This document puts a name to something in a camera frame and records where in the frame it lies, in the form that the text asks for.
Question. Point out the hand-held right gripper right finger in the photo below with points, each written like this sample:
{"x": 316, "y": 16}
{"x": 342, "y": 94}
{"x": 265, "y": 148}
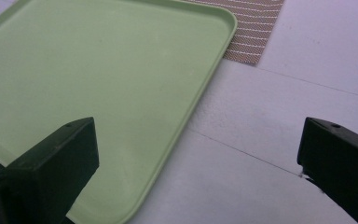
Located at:
{"x": 341, "y": 161}

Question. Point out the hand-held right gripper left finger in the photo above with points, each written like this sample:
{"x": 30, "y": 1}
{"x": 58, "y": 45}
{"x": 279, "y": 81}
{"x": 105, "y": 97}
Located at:
{"x": 52, "y": 165}

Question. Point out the light green plastic tray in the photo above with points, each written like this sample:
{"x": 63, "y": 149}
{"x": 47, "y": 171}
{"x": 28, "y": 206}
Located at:
{"x": 105, "y": 77}

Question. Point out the brown woven placemat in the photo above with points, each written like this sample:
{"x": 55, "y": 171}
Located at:
{"x": 254, "y": 28}

